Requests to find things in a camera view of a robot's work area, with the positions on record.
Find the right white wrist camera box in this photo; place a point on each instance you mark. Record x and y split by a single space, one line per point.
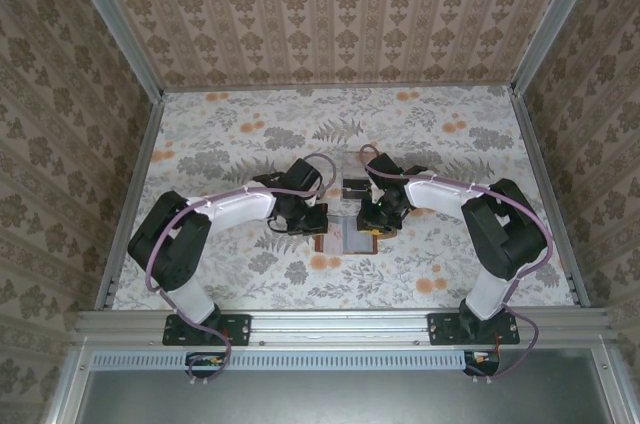
370 188

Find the aluminium side rail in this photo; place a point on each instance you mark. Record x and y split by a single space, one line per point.
144 144
532 144

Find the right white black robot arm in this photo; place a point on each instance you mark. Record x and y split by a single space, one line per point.
440 196

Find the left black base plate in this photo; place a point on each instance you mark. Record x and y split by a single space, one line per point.
240 329

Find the small black connector board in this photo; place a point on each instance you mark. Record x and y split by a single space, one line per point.
205 361
482 361

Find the aluminium frame post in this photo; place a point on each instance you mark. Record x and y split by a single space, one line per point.
114 19
557 19

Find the thin aluminium rail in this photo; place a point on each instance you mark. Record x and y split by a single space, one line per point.
340 88

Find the grey metal panel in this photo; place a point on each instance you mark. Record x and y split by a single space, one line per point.
325 399

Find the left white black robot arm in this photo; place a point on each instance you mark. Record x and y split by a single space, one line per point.
230 209

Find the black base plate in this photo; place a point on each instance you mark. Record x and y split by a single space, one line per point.
240 329
440 329

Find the clear acrylic card box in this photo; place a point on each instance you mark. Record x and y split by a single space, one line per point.
352 166

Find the wide aluminium frame rail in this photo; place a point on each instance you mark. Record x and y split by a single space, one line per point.
340 326

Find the floral printed table cover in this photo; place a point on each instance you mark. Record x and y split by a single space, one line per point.
300 289

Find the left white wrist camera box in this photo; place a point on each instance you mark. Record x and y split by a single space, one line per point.
307 200

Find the brown leather card holder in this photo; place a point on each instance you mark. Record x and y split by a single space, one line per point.
357 243

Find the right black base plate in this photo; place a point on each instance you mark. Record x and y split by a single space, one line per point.
440 329

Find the black glossy card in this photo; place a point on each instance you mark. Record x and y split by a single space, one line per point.
355 193

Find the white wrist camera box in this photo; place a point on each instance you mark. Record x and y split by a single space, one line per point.
307 200
370 188

